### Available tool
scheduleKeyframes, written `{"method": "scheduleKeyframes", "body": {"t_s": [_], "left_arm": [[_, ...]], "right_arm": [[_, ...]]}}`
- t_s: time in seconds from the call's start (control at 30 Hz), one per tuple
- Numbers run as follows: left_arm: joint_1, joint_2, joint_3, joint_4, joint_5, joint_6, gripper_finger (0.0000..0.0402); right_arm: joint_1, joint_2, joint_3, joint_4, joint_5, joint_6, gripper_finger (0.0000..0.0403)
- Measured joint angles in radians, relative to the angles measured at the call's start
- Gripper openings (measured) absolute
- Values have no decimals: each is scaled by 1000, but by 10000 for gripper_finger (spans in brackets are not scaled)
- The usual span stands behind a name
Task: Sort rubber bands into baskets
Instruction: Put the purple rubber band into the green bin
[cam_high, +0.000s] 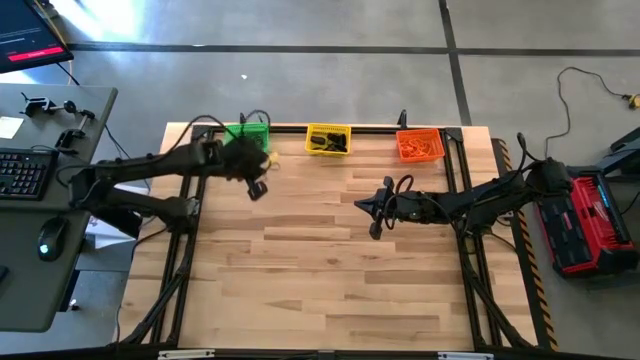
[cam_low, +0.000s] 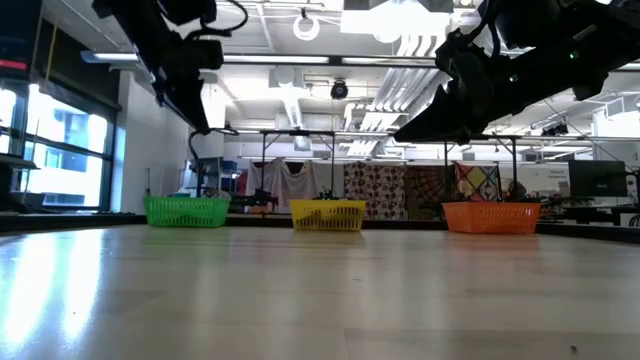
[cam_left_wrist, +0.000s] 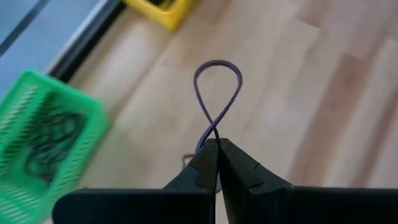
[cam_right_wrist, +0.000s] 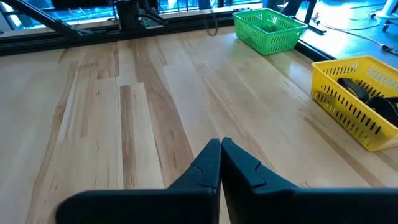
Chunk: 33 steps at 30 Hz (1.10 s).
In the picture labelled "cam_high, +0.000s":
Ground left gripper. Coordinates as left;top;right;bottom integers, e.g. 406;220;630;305
221;136;272;202

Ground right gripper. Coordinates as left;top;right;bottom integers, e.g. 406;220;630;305
353;175;437;241

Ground orange plastic basket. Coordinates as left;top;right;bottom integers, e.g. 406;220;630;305
395;128;447;164

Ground green plastic basket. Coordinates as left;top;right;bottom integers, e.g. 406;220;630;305
223;122;272;154

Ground yellow plastic basket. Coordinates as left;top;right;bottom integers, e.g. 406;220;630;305
305;123;352;157

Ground black desk leg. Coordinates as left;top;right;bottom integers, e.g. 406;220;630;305
89;207;143;240

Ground white paper sheet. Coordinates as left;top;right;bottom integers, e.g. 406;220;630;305
84;215;136;251

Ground yellow black hazard strip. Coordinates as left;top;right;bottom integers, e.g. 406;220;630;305
499;139;560;352

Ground black desk clamp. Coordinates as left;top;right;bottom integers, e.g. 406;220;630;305
53;108;97;151
19;92;79;119

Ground black computer mouse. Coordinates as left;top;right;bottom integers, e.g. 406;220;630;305
36;215;71;263

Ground red and black tool box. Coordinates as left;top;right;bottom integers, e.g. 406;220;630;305
538;167;640;279

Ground black backlit keyboard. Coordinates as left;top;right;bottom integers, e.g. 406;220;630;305
0;148;60;202

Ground grey desk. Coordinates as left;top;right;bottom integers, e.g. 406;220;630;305
0;83;119;334

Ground pale paper note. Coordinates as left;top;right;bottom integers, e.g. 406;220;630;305
0;115;25;140

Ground dark blue equipment case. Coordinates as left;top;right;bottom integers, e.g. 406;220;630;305
594;125;640;177

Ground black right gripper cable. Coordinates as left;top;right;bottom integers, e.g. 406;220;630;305
382;173;454;229

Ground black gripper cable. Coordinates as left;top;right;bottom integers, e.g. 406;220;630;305
382;173;454;229
169;109;272;151

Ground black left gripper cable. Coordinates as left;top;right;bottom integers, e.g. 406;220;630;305
169;109;272;151

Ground black desk cable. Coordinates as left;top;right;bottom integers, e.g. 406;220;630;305
102;124;132;161

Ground silver frame bracket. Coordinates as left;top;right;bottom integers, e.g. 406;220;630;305
157;348;216;360
437;351;495;360

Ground black floor cable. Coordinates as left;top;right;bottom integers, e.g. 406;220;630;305
543;66;629;156

